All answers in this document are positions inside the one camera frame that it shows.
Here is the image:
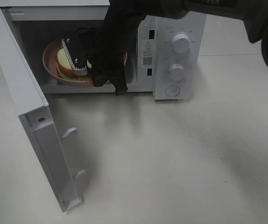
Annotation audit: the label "pink round plate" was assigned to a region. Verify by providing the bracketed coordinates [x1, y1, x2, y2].
[42, 38, 128, 87]

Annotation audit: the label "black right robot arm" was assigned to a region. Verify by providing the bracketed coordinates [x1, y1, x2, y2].
[89, 0, 268, 95]

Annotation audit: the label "white warning label sticker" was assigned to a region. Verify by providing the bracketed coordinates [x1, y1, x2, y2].
[141, 40, 155, 68]

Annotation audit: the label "toy sandwich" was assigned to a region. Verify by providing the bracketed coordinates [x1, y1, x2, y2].
[55, 48, 92, 82]

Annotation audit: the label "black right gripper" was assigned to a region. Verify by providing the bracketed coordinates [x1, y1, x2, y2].
[75, 27, 128, 96]

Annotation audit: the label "round white door button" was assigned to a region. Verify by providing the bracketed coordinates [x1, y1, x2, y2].
[165, 85, 180, 97]

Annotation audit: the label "white microwave knob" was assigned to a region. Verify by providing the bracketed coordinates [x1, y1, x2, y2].
[168, 64, 184, 81]
[171, 33, 191, 54]

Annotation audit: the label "white microwave oven body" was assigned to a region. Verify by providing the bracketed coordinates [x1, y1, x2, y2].
[0, 0, 206, 100]

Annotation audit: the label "white microwave door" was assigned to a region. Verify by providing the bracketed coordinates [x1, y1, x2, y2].
[0, 9, 86, 212]

